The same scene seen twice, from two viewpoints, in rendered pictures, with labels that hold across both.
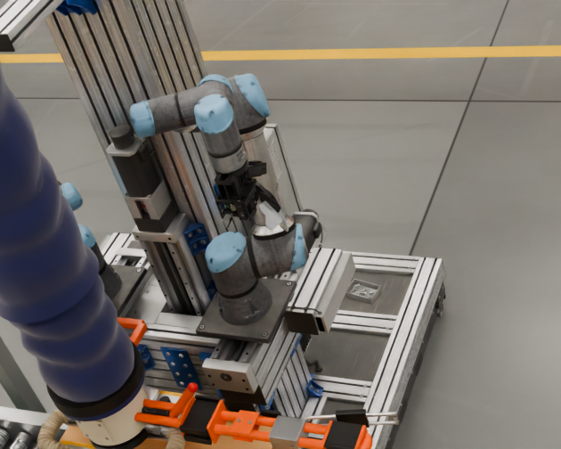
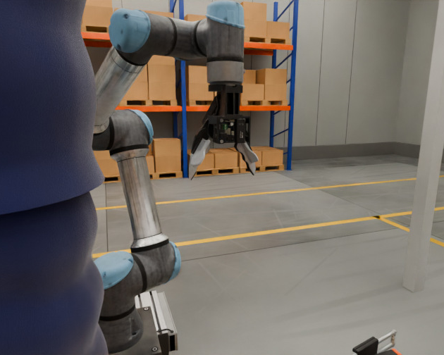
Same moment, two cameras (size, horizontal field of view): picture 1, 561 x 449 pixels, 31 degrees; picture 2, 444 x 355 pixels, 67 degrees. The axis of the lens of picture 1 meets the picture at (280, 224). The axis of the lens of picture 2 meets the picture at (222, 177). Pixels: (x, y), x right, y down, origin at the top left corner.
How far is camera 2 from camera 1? 1.90 m
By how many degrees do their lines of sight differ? 52
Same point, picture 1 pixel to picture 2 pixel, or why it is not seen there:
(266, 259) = (154, 268)
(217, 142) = (237, 40)
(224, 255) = (118, 265)
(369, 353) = not seen: outside the picture
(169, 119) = (165, 29)
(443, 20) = not seen: hidden behind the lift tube
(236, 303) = (121, 324)
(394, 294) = not seen: outside the picture
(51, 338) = (8, 291)
